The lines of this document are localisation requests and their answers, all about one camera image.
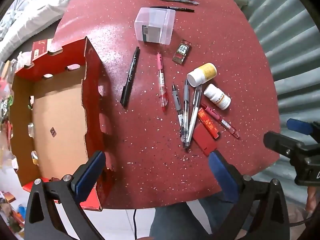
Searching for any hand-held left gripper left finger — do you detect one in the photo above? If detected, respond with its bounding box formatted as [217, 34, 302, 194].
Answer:
[24, 151, 107, 240]

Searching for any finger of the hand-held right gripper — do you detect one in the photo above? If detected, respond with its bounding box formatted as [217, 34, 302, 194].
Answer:
[264, 131, 305, 159]
[286, 118, 320, 140]

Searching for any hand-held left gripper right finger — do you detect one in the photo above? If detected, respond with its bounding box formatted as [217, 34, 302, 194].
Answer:
[209, 151, 292, 240]

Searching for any red pen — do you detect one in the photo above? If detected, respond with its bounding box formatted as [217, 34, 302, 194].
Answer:
[201, 103, 240, 139]

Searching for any clear black gel pen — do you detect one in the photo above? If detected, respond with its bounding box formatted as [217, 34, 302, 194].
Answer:
[180, 115, 190, 148]

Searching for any red gold printed box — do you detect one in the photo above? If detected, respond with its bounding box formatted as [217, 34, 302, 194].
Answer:
[197, 107, 221, 140]

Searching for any white pen with clear cap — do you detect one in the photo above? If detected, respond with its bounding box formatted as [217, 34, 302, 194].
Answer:
[186, 85, 203, 144]

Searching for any red cardboard box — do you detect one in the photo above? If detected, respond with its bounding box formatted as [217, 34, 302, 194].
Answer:
[7, 36, 116, 212]

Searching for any white bottle orange label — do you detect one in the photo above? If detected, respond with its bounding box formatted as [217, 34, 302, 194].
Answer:
[203, 83, 231, 111]

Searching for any black marker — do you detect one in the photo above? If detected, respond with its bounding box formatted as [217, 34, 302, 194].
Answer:
[120, 46, 141, 107]

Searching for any pink pen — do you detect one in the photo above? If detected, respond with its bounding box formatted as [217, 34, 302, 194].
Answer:
[156, 52, 168, 113]

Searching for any dark foil packet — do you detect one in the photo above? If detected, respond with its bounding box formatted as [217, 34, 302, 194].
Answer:
[172, 39, 193, 66]

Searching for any person's right hand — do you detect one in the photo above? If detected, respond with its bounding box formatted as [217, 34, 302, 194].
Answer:
[306, 187, 320, 213]

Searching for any person's jeans leg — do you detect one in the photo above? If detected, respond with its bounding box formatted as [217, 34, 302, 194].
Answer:
[149, 192, 253, 240]

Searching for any grey grip pen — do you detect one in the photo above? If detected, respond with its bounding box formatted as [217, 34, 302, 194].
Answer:
[182, 79, 191, 148]
[171, 83, 186, 132]

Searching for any white bottle yellow label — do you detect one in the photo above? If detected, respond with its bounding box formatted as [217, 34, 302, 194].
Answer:
[187, 63, 217, 88]

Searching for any clutter of colourful packets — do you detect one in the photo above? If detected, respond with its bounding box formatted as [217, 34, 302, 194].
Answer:
[0, 60, 18, 177]

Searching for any white crumpled tissue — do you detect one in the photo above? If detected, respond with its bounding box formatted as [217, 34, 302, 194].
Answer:
[17, 51, 33, 67]

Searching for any red gift carton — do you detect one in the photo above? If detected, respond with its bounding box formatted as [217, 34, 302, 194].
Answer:
[32, 38, 53, 61]

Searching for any small grey white box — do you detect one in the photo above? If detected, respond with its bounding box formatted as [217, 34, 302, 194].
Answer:
[142, 25, 162, 43]

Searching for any clear plastic box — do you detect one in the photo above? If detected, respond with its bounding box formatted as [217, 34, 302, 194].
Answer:
[134, 7, 176, 46]

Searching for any slim black pen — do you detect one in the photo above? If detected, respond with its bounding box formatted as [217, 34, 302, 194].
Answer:
[150, 5, 195, 13]

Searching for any white bedding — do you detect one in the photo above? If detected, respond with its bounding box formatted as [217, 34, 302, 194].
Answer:
[0, 0, 89, 64]

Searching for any black cable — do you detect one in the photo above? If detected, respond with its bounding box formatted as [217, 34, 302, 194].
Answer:
[133, 208, 138, 240]

